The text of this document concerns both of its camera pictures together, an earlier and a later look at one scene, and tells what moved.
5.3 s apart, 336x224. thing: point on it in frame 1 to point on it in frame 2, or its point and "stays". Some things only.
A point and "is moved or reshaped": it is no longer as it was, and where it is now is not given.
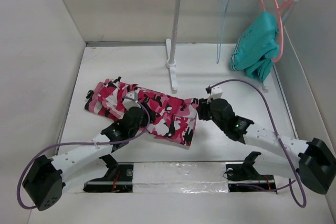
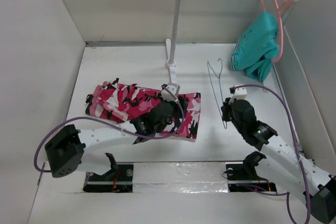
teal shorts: (258, 44) stays
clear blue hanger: (223, 13) to (219, 76)
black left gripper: (146, 116) to (177, 114)
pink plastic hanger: (279, 8) stays
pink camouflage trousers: (172, 120) is moved or reshaped
